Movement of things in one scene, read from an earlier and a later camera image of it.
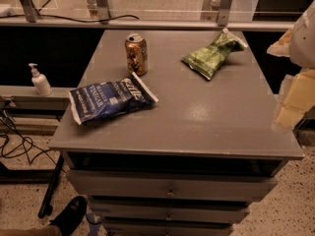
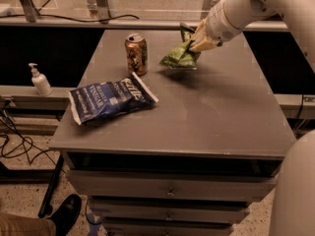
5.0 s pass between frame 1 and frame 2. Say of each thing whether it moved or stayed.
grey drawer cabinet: stayed
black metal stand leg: stayed
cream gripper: moved
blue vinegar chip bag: stayed
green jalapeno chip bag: moved
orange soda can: stayed
